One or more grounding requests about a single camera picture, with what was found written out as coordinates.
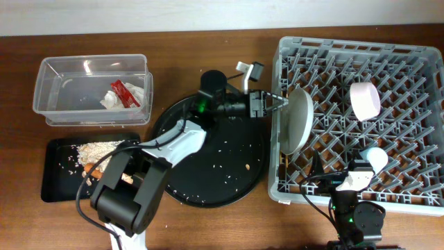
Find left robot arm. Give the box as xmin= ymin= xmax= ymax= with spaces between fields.
xmin=90 ymin=70 xmax=289 ymax=249

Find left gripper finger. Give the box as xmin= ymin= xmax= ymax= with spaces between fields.
xmin=264 ymin=92 xmax=288 ymax=103
xmin=266 ymin=103 xmax=287 ymax=114

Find round black tray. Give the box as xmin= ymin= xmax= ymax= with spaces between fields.
xmin=165 ymin=117 xmax=270 ymax=208

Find red snack wrapper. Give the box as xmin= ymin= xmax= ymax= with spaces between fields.
xmin=110 ymin=80 xmax=140 ymax=108

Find rice and food scraps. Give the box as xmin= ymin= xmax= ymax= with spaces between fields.
xmin=58 ymin=140 xmax=134 ymax=185

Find clear plastic bin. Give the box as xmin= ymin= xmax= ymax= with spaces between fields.
xmin=33 ymin=54 xmax=153 ymax=126

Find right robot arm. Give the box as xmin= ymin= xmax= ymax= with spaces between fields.
xmin=304 ymin=151 xmax=386 ymax=250

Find light blue cup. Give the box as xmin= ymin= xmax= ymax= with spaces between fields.
xmin=359 ymin=147 xmax=389 ymax=174

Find black rectangular tray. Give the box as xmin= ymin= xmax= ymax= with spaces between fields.
xmin=40 ymin=133 xmax=140 ymax=203

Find grey plate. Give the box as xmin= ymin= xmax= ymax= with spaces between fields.
xmin=279 ymin=88 xmax=314 ymax=155

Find white napkin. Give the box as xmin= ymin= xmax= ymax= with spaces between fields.
xmin=100 ymin=83 xmax=144 ymax=110

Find grey dishwasher rack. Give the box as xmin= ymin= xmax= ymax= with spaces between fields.
xmin=268 ymin=37 xmax=443 ymax=216

